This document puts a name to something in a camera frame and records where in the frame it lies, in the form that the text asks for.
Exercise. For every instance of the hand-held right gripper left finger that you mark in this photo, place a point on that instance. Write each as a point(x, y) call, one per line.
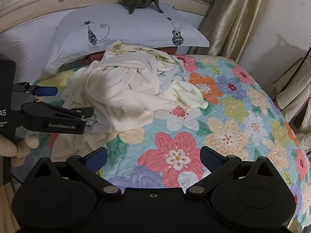
point(96, 159)

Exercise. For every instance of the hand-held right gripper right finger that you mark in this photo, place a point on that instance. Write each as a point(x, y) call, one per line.
point(211, 159)

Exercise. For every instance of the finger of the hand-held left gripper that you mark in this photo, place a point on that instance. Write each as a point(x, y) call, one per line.
point(46, 91)
point(55, 120)

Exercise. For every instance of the cream garment with green trim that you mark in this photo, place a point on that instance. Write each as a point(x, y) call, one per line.
point(121, 85)

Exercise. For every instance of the black clothes rack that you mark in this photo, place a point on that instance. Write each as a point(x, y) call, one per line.
point(300, 64)

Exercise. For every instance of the person's left hand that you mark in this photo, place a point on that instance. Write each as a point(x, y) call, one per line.
point(21, 150)

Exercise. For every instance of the floral quilt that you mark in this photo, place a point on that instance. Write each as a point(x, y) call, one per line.
point(218, 126)

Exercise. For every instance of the pale yellow garment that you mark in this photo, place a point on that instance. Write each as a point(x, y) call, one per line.
point(184, 92)

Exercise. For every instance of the cream wooden headboard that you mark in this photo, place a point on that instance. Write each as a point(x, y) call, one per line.
point(48, 2)

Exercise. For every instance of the pale blue garment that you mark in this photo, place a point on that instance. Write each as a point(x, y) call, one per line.
point(173, 71)

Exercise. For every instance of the white quilted jacket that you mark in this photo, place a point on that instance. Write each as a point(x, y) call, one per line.
point(294, 92)

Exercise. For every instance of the cat print pillow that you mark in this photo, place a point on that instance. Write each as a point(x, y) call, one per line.
point(136, 29)

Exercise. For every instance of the golden curtain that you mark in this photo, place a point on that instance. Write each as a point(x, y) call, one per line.
point(230, 17)

